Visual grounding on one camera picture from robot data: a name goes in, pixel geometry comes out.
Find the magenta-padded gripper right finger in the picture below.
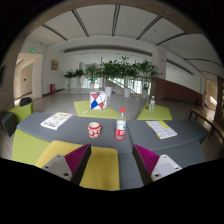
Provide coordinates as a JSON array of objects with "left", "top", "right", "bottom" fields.
[{"left": 131, "top": 143, "right": 183, "bottom": 186}]

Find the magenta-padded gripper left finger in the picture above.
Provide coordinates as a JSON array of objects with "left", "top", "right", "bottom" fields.
[{"left": 40, "top": 143, "right": 92, "bottom": 186}]

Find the clear red-capped water bottle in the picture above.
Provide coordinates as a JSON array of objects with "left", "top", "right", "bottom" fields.
[{"left": 115, "top": 107, "right": 127, "bottom": 140}]

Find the small clear water bottle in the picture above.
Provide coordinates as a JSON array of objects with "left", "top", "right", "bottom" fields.
[{"left": 148, "top": 95, "right": 156, "bottom": 113}]

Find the yellow and white booklet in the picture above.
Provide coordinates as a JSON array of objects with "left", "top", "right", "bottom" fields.
[{"left": 145, "top": 120, "right": 178, "bottom": 140}]

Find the white printed magazine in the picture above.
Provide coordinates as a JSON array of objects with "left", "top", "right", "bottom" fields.
[{"left": 40, "top": 111, "right": 74, "bottom": 131}]

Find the cream and red mug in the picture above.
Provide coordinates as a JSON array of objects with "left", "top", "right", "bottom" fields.
[{"left": 87, "top": 121, "right": 103, "bottom": 139}]

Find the flat round red coaster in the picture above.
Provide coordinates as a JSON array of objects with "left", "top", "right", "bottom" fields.
[{"left": 113, "top": 133, "right": 126, "bottom": 142}]

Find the lime green armchair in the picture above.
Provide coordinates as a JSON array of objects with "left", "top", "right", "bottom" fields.
[{"left": 8, "top": 101, "right": 34, "bottom": 124}]

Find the wooden bench with dark legs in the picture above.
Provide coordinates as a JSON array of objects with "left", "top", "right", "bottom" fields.
[{"left": 188, "top": 107, "right": 224, "bottom": 138}]

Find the dark grey armchair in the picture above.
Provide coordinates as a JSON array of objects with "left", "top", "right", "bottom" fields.
[{"left": 0, "top": 110, "right": 18, "bottom": 138}]

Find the black chair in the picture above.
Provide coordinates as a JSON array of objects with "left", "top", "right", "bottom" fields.
[{"left": 19, "top": 96, "right": 34, "bottom": 107}]

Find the white cube with coloured triangles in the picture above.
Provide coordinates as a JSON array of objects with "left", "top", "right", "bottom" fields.
[{"left": 89, "top": 90, "right": 108, "bottom": 111}]

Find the group of potted green plants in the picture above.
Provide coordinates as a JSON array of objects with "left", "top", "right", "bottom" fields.
[{"left": 63, "top": 55, "right": 160, "bottom": 99}]

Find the brown framed wall picture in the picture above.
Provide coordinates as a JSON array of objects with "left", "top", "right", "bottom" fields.
[{"left": 50, "top": 59, "right": 60, "bottom": 71}]

